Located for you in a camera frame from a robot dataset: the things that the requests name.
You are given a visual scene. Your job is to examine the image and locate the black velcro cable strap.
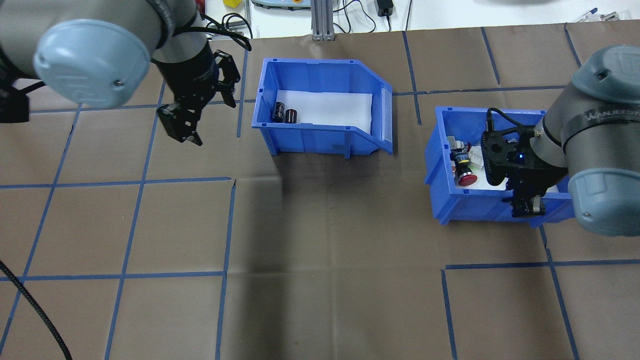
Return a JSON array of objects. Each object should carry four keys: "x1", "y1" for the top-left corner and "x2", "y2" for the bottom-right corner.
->
[{"x1": 562, "y1": 107, "x2": 640, "y2": 151}]

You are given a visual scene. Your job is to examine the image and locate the red mushroom emergency button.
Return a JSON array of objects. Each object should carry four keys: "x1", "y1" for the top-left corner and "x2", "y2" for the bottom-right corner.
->
[{"x1": 450, "y1": 149, "x2": 478, "y2": 188}]

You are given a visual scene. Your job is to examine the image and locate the white desk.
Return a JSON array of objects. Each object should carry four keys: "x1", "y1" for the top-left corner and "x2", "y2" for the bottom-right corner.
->
[{"x1": 197, "y1": 0, "x2": 640, "y2": 38}]

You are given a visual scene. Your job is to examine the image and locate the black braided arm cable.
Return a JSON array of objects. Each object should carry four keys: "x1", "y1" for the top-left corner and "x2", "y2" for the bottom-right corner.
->
[
  {"x1": 0, "y1": 12, "x2": 253, "y2": 360},
  {"x1": 486, "y1": 106, "x2": 543, "y2": 133}
]

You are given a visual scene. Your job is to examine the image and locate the white switch module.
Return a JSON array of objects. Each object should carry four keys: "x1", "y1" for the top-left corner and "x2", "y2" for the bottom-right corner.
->
[{"x1": 469, "y1": 145, "x2": 487, "y2": 171}]

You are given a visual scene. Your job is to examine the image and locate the blue plastic battery bin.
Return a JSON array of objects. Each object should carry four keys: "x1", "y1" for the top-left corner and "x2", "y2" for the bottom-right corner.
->
[{"x1": 251, "y1": 58, "x2": 394, "y2": 160}]

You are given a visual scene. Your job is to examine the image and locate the white foam liner battery bin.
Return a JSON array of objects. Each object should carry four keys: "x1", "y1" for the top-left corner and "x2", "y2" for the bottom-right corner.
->
[{"x1": 276, "y1": 90, "x2": 373, "y2": 135}]

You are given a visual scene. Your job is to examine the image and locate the aluminium profile post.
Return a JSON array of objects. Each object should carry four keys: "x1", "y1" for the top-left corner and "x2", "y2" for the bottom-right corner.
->
[{"x1": 311, "y1": 0, "x2": 335, "y2": 42}]

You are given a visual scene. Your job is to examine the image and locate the blue plastic button bin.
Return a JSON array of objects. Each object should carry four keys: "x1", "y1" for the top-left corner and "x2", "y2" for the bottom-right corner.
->
[{"x1": 424, "y1": 106, "x2": 577, "y2": 229}]

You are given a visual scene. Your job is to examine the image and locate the grey blue teach pendant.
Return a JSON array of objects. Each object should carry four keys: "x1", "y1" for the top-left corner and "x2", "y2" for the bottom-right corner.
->
[{"x1": 251, "y1": 0, "x2": 312, "y2": 11}]

